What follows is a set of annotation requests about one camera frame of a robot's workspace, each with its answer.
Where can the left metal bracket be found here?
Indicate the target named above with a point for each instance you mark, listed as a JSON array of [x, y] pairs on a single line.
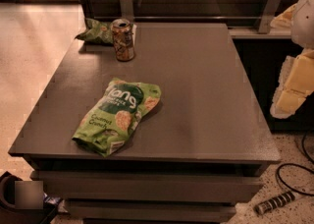
[[127, 12]]

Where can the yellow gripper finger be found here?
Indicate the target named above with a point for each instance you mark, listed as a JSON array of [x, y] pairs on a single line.
[[296, 83], [283, 20]]

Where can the brown drink can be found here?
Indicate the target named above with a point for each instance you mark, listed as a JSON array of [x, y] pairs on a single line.
[[122, 39]]

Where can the metal bracket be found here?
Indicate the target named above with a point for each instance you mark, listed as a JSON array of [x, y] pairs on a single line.
[[269, 10], [127, 12]]

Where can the dark bin on floor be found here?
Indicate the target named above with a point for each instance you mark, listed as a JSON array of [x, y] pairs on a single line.
[[25, 202]]

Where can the black white power strip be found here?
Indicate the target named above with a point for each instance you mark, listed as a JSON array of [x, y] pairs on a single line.
[[273, 203]]

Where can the right metal bracket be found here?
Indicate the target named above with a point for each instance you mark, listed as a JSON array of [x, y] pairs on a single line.
[[269, 10]]

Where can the green rice chip bag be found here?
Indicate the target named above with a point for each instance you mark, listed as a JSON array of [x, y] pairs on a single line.
[[113, 119]]

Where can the grey cabinet with drawers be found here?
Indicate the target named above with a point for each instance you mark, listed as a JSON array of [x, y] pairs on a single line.
[[197, 154]]

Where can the green snack bag at back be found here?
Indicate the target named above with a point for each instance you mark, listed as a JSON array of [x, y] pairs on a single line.
[[96, 32]]

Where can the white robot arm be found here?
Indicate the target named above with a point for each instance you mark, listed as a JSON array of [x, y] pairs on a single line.
[[302, 25]]

